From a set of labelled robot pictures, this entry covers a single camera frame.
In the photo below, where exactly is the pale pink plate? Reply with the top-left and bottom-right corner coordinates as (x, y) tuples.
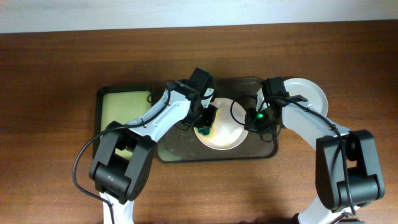
(194, 98), (248, 151)

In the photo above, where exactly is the small black tray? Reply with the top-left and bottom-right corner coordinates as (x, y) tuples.
(92, 85), (155, 159)

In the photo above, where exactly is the green yellow scrub sponge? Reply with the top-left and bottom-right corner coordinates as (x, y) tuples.
(195, 109), (221, 138)

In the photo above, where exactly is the pale blue plate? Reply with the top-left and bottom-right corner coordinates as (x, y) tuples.
(284, 78), (328, 116)

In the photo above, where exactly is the yellow-green foam pad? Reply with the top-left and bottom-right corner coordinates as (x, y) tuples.
(98, 90), (153, 161)

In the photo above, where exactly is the large brown tray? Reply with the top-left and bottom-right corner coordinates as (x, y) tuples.
(155, 77), (278, 163)

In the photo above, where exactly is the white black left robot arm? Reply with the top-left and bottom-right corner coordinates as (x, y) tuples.
(89, 68), (216, 223)

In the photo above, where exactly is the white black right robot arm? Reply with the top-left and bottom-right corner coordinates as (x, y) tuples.
(244, 77), (386, 223)

